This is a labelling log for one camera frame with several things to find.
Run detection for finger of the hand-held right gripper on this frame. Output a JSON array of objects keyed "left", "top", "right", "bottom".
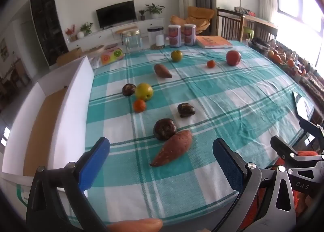
[
  {"left": 299, "top": 118, "right": 324, "bottom": 144},
  {"left": 270, "top": 135, "right": 324, "bottom": 197}
]

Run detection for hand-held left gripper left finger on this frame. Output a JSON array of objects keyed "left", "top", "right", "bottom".
[{"left": 27, "top": 137, "right": 110, "bottom": 232}]

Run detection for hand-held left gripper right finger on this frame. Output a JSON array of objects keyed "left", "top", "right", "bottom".
[{"left": 213, "top": 138, "right": 296, "bottom": 232}]

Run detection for large reddish sweet potato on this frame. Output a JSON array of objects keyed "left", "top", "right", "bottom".
[{"left": 150, "top": 130, "right": 193, "bottom": 167}]

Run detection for large dark brown water chestnut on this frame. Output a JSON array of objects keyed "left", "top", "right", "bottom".
[{"left": 153, "top": 118, "right": 178, "bottom": 141}]

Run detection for white cardboard box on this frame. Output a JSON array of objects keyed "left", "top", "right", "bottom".
[{"left": 0, "top": 56, "right": 95, "bottom": 210}]

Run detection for small brown sweet potato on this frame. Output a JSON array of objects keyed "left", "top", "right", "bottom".
[{"left": 154, "top": 64, "right": 173, "bottom": 79}]

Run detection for person's left hand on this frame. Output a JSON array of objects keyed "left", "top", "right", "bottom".
[{"left": 106, "top": 218, "right": 163, "bottom": 232}]

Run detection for teal checked tablecloth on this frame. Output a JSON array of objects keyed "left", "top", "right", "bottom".
[{"left": 63, "top": 40, "right": 315, "bottom": 227}]

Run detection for yellow green apple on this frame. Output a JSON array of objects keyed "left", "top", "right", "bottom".
[{"left": 135, "top": 83, "right": 154, "bottom": 101}]

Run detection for white printed packet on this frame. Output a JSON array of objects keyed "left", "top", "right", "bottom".
[{"left": 90, "top": 56, "right": 102, "bottom": 69}]

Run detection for red apple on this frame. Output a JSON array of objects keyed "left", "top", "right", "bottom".
[{"left": 226, "top": 50, "right": 241, "bottom": 66}]

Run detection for fruit print pouch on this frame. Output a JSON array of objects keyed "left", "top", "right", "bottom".
[{"left": 101, "top": 47, "right": 125, "bottom": 66}]

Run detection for light wooden chair back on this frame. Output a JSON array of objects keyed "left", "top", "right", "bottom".
[{"left": 56, "top": 47, "right": 83, "bottom": 66}]

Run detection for green stool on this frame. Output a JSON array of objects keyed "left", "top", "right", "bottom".
[{"left": 243, "top": 27, "right": 254, "bottom": 41}]

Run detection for wooden desk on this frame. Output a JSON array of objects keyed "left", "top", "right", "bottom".
[{"left": 240, "top": 15, "right": 278, "bottom": 43}]

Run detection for green apple far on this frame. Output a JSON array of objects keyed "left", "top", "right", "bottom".
[{"left": 171, "top": 50, "right": 183, "bottom": 63}]

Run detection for orange book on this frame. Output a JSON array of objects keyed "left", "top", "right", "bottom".
[{"left": 195, "top": 35, "right": 233, "bottom": 49}]

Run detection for glass jar with gold lid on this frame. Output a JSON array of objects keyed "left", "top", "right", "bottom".
[{"left": 122, "top": 29, "right": 143, "bottom": 54}]

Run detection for white television cabinet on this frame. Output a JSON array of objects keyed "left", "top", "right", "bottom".
[{"left": 67, "top": 18, "right": 165, "bottom": 50}]

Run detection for dark wooden chair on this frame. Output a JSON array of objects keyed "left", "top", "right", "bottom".
[{"left": 216, "top": 8, "right": 244, "bottom": 41}]

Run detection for red flowers in vase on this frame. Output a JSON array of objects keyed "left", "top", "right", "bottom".
[{"left": 65, "top": 25, "right": 76, "bottom": 42}]

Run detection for red and white can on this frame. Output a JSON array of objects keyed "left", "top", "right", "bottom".
[
  {"left": 168, "top": 25, "right": 181, "bottom": 47},
  {"left": 184, "top": 24, "right": 196, "bottom": 46}
]

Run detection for leafy green potted plant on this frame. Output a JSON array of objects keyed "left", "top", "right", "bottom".
[{"left": 80, "top": 22, "right": 94, "bottom": 36}]

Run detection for clear jar with black lid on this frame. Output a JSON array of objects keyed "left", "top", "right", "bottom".
[{"left": 147, "top": 27, "right": 165, "bottom": 50}]

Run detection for dark glass bookcase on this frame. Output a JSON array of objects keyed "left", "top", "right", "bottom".
[{"left": 30, "top": 0, "right": 69, "bottom": 67}]

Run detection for black television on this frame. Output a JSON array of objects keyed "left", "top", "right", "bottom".
[{"left": 96, "top": 1, "right": 135, "bottom": 29}]

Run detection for large green potted plant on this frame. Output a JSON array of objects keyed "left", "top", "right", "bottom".
[{"left": 145, "top": 3, "right": 165, "bottom": 19}]

